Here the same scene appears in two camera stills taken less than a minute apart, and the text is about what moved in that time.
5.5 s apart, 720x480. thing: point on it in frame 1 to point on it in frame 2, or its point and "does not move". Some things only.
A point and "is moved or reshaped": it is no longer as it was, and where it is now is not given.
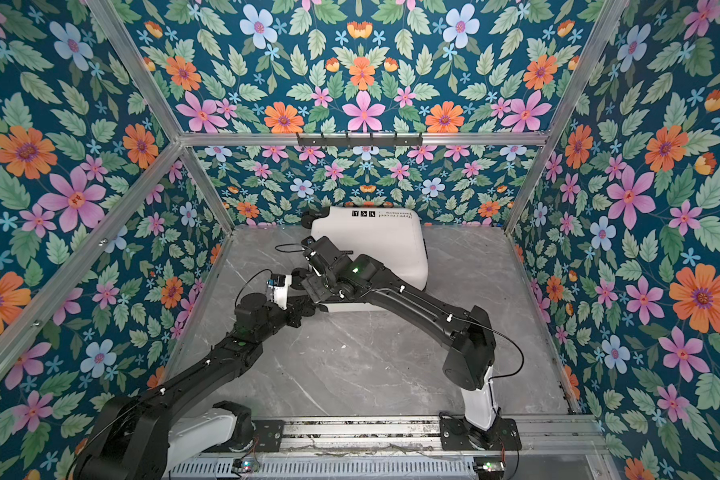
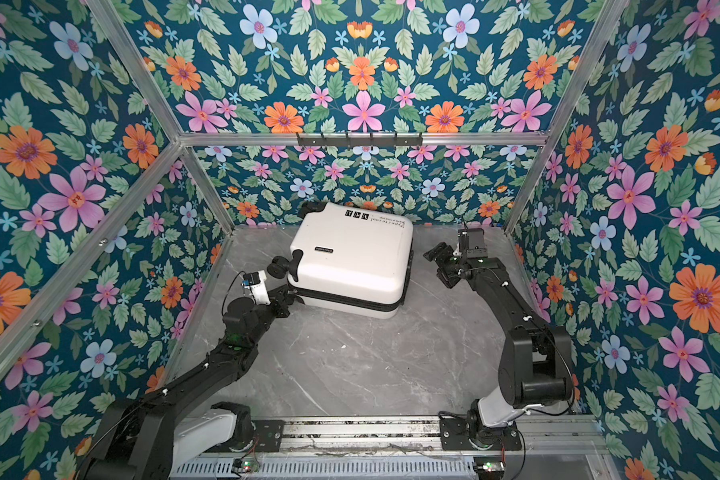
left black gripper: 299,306 to 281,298
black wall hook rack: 361,139 does not move
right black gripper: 314,287 to 440,253
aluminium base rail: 418,438 does not move
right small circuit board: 489,467 does not move
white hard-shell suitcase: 397,239 is moved or reshaped
